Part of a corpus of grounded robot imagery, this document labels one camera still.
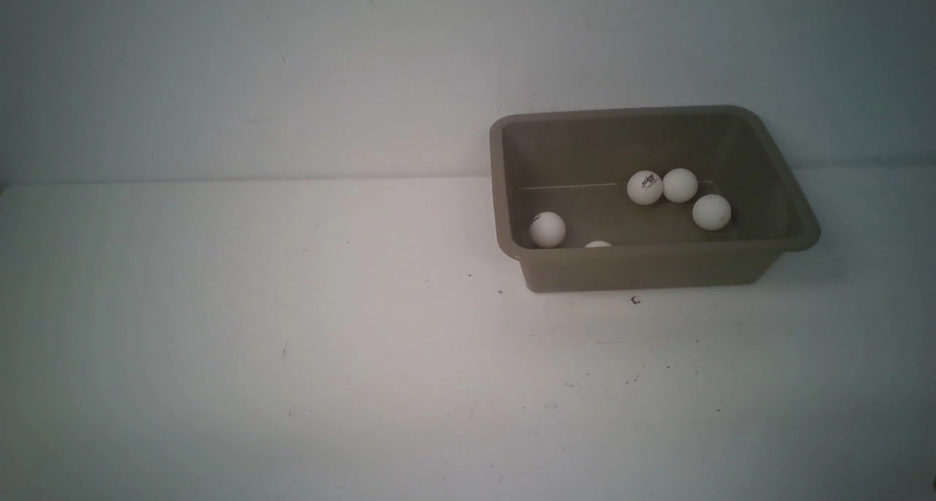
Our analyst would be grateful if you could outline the tan plastic rectangular bin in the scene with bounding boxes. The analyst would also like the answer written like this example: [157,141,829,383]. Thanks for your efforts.
[489,105,821,293]

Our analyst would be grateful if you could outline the plain white ball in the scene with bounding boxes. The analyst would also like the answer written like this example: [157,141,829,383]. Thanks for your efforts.
[626,170,664,206]
[663,168,698,203]

